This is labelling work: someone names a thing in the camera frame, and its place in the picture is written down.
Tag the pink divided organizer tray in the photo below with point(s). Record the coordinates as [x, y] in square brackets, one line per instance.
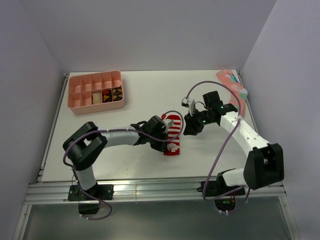
[95, 92]

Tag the red argyle rolled sock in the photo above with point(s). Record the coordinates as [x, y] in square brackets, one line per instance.
[107, 96]

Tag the red white striped sock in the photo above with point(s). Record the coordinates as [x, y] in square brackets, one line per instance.
[173, 145]

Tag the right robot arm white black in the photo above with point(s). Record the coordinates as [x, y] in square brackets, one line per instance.
[264, 161]

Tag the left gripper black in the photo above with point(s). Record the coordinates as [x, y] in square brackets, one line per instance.
[162, 147]

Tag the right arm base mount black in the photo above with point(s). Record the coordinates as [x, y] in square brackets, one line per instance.
[218, 187]

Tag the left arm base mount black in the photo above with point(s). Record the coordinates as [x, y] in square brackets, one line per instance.
[91, 200]

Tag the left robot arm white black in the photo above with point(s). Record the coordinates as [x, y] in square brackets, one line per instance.
[85, 145]

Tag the aluminium rail frame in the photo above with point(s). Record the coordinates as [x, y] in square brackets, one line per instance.
[153, 199]

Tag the tan maroon sock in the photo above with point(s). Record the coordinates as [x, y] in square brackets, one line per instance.
[97, 98]

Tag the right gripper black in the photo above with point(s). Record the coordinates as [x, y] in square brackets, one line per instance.
[191, 125]

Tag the pink patterned sock pair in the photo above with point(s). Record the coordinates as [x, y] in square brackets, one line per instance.
[229, 79]

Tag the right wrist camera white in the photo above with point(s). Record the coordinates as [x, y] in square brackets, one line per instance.
[189, 103]

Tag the brown argyle rolled sock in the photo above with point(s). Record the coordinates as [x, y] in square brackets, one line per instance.
[117, 93]

